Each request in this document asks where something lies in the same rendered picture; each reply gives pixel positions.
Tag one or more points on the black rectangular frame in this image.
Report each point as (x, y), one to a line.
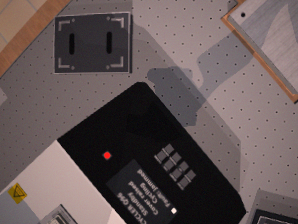
(272, 218)

